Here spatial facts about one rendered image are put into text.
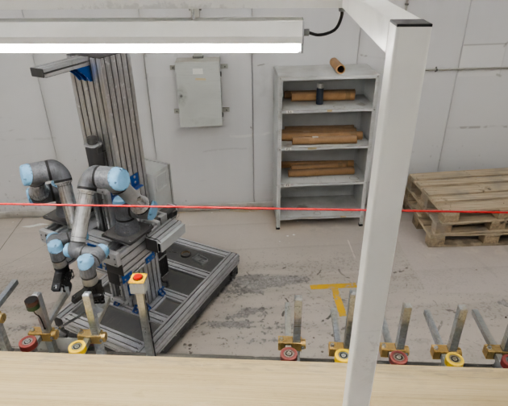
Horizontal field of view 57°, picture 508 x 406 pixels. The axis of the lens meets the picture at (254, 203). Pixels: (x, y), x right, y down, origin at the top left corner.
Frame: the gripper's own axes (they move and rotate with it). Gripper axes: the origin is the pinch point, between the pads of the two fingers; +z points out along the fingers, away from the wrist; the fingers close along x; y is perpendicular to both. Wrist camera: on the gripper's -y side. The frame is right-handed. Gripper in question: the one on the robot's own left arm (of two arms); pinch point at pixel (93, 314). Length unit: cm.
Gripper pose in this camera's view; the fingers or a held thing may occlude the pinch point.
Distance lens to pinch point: 257.8
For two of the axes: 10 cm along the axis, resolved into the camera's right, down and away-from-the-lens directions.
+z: 0.1, 8.7, 4.9
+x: -2.9, -4.6, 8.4
